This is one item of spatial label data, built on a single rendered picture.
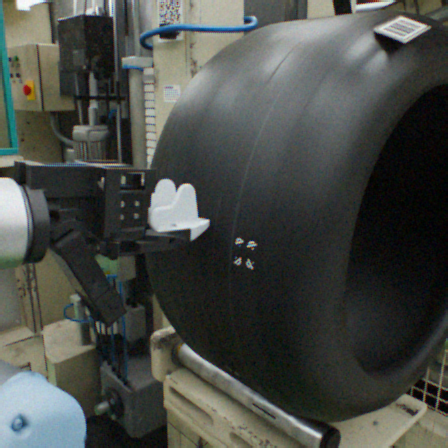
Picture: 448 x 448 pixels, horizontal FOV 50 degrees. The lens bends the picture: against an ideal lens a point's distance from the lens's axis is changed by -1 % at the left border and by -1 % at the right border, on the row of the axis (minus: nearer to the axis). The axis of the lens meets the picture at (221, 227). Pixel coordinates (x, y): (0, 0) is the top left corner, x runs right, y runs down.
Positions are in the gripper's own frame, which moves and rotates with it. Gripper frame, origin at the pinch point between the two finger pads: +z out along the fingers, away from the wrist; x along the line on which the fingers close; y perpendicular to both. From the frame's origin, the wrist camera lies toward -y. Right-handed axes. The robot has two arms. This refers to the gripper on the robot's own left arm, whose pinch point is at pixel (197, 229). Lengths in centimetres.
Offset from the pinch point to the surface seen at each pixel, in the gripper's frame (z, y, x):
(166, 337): 16.6, -27.6, 25.6
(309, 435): 19.0, -30.7, -6.2
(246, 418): 19.6, -35.2, 6.6
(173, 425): 30, -58, 38
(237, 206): 1.8, 3.3, -4.1
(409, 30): 19.1, 24.1, -11.5
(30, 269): 1, -19, 51
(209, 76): 8.1, 17.8, 9.5
